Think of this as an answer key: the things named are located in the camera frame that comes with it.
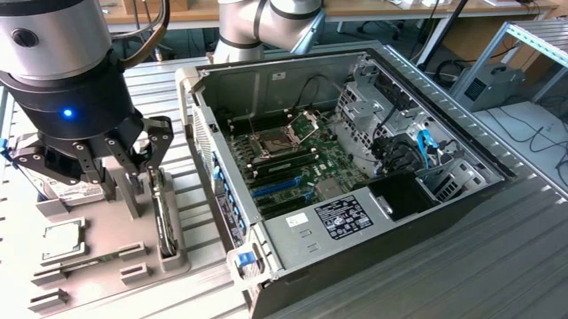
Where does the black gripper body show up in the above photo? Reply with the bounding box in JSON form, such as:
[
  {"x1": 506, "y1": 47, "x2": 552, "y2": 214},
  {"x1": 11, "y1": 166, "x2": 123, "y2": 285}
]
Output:
[{"x1": 0, "y1": 56, "x2": 149, "y2": 160}]

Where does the silver hard disk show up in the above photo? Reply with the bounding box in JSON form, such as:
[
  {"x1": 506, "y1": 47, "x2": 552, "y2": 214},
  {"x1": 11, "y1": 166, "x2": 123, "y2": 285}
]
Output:
[{"x1": 18, "y1": 162, "x2": 107, "y2": 204}]

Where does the grey parts rack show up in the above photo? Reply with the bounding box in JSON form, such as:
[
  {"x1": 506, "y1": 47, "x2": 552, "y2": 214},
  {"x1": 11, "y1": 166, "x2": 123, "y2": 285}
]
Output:
[{"x1": 27, "y1": 156, "x2": 193, "y2": 313}]

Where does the black RAM slot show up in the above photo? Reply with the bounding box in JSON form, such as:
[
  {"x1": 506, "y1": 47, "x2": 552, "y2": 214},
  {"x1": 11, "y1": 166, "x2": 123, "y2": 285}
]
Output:
[
  {"x1": 230, "y1": 121, "x2": 297, "y2": 136},
  {"x1": 250, "y1": 146, "x2": 314, "y2": 164},
  {"x1": 253, "y1": 151, "x2": 318, "y2": 169},
  {"x1": 229, "y1": 118, "x2": 294, "y2": 132},
  {"x1": 228, "y1": 114, "x2": 293, "y2": 129},
  {"x1": 252, "y1": 148, "x2": 316, "y2": 167}
]

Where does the silver CPU chip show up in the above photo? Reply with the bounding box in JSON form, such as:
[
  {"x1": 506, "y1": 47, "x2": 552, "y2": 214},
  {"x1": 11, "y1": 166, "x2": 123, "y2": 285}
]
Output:
[{"x1": 42, "y1": 224, "x2": 86, "y2": 261}]

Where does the CPU socket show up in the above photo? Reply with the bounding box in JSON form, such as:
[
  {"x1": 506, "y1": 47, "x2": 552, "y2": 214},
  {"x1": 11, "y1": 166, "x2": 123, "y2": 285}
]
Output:
[{"x1": 252, "y1": 128, "x2": 294, "y2": 158}]

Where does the black open PC case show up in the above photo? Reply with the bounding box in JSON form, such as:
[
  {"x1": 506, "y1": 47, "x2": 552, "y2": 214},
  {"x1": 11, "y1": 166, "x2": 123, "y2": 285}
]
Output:
[{"x1": 174, "y1": 39, "x2": 519, "y2": 319}]

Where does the RAM stick with white labels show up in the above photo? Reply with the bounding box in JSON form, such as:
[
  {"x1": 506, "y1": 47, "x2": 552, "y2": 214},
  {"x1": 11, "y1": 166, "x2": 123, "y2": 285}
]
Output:
[{"x1": 253, "y1": 155, "x2": 321, "y2": 177}]

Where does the green RAM stick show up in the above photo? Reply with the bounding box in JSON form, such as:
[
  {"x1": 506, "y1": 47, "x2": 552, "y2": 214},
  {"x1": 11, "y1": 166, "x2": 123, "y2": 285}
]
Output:
[{"x1": 59, "y1": 253, "x2": 125, "y2": 268}]

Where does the long black expansion slot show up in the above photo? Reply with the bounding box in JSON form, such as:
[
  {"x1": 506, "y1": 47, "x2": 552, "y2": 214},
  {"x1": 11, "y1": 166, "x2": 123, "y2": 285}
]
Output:
[
  {"x1": 248, "y1": 169, "x2": 310, "y2": 189},
  {"x1": 262, "y1": 201, "x2": 314, "y2": 219},
  {"x1": 260, "y1": 194, "x2": 313, "y2": 212}
]

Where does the blue expansion slot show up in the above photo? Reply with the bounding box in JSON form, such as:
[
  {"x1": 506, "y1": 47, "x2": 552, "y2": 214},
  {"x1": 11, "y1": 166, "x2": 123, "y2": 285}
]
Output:
[{"x1": 250, "y1": 177, "x2": 304, "y2": 197}]

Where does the metal socket cover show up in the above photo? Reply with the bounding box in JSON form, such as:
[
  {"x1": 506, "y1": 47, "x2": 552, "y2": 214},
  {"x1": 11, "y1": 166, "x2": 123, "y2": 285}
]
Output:
[{"x1": 285, "y1": 110, "x2": 321, "y2": 140}]

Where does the green Dell motherboard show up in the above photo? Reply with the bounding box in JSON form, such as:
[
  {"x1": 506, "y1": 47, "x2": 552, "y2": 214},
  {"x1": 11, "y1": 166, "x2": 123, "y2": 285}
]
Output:
[{"x1": 224, "y1": 108, "x2": 381, "y2": 221}]

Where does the silver chipset heatsink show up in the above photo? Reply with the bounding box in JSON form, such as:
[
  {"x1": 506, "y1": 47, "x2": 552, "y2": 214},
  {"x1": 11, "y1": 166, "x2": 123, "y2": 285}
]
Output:
[{"x1": 316, "y1": 181, "x2": 352, "y2": 202}]

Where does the grey power supply unit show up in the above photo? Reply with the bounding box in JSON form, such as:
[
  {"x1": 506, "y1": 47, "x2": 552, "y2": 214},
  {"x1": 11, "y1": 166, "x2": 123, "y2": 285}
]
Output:
[{"x1": 261, "y1": 185, "x2": 399, "y2": 272}]

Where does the metal drive cage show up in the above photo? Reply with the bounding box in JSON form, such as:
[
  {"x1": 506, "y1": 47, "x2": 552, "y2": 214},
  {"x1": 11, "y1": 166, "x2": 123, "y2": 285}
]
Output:
[{"x1": 334, "y1": 53, "x2": 429, "y2": 173}]

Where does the black plastic shroud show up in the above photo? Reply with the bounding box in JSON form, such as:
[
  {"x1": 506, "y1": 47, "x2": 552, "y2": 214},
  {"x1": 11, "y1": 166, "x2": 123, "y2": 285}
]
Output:
[{"x1": 367, "y1": 171, "x2": 439, "y2": 223}]

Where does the black office chair base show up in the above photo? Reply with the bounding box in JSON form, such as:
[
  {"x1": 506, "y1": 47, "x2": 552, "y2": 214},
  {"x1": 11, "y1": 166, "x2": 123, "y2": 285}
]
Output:
[{"x1": 357, "y1": 19, "x2": 405, "y2": 41}]

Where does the metal disk bay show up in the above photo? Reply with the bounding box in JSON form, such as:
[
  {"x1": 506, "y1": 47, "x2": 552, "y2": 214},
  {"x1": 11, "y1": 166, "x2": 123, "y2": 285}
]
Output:
[{"x1": 415, "y1": 156, "x2": 507, "y2": 204}]

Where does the black stand pole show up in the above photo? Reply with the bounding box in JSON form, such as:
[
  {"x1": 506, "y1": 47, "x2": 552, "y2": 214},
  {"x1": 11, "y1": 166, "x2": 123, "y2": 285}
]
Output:
[{"x1": 416, "y1": 0, "x2": 471, "y2": 67}]

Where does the grey controller box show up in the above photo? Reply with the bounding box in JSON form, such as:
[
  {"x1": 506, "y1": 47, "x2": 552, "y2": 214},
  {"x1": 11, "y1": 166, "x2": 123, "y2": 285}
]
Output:
[{"x1": 461, "y1": 62, "x2": 528, "y2": 113}]

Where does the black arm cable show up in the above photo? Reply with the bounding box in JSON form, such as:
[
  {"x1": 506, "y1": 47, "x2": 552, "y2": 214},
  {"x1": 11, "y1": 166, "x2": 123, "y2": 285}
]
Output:
[{"x1": 110, "y1": 0, "x2": 173, "y2": 70}]

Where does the black looped wire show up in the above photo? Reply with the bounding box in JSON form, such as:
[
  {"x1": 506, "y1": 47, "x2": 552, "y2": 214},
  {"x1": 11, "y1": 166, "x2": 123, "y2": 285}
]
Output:
[{"x1": 297, "y1": 74, "x2": 344, "y2": 110}]

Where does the black power wire bundle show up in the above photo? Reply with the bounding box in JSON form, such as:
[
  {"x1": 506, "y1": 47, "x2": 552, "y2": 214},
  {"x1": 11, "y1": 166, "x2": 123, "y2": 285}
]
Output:
[{"x1": 372, "y1": 137, "x2": 421, "y2": 175}]

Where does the blue wire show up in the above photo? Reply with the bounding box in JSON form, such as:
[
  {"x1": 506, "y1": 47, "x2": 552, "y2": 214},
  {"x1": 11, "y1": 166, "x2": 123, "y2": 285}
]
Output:
[{"x1": 416, "y1": 128, "x2": 440, "y2": 171}]

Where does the coiled black cable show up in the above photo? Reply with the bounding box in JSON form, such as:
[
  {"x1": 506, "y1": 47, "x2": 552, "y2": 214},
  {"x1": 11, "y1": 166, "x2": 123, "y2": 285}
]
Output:
[{"x1": 436, "y1": 58, "x2": 467, "y2": 84}]

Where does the black loose cable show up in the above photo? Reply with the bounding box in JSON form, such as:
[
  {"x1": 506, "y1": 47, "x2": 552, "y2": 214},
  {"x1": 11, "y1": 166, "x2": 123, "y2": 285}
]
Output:
[{"x1": 486, "y1": 108, "x2": 568, "y2": 157}]

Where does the aluminium frame table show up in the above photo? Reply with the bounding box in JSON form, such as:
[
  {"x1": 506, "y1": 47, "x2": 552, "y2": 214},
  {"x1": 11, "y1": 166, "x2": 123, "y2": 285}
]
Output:
[{"x1": 448, "y1": 18, "x2": 568, "y2": 104}]

